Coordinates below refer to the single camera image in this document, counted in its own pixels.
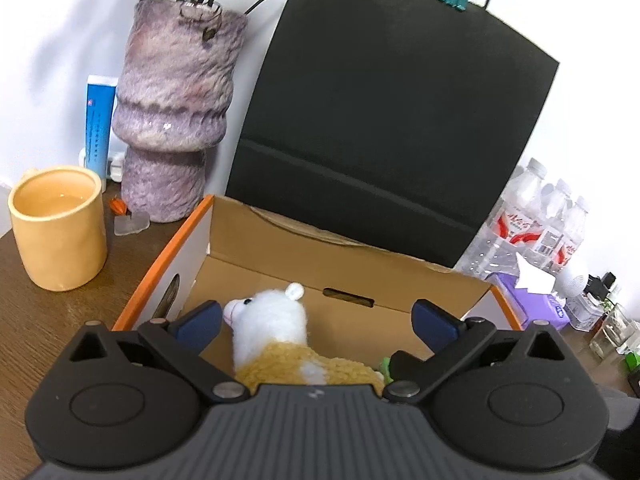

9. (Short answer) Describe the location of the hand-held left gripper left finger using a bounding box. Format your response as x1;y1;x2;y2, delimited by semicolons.
67;301;248;403

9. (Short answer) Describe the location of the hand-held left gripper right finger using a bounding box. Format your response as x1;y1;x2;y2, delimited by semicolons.
382;299;566;403

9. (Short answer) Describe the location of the white and tan plush alpaca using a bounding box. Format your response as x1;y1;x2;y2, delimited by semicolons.
222;282;386;393

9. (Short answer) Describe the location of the cardboard box with orange rim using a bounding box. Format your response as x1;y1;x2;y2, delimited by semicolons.
111;194;526;391

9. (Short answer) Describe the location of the purple tissue pack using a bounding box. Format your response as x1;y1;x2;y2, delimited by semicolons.
482;252;572;331

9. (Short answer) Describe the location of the clear heart-shaped piece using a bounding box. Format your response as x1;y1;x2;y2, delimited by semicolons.
114;211;151;237

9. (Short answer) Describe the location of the clear water bottle red label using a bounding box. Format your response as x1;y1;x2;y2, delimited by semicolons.
456;157;551;276
530;178;573;273
557;196;590;276

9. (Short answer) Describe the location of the white round speaker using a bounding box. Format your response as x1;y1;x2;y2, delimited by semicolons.
554;259;591;301

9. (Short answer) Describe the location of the yellow ceramic mug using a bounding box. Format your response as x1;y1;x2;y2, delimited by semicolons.
7;166;109;292

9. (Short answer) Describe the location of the clear glass jar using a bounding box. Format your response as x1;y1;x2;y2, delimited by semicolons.
590;302;640;361

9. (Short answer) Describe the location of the blue and white tube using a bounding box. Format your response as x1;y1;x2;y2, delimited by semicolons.
85;75;119;193

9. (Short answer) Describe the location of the black paper bag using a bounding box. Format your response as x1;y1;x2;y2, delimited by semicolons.
225;0;560;268

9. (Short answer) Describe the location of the purple textured vase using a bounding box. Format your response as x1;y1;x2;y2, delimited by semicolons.
111;0;249;223

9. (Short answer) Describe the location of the white wall plug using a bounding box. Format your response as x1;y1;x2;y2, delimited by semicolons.
80;147;126;183

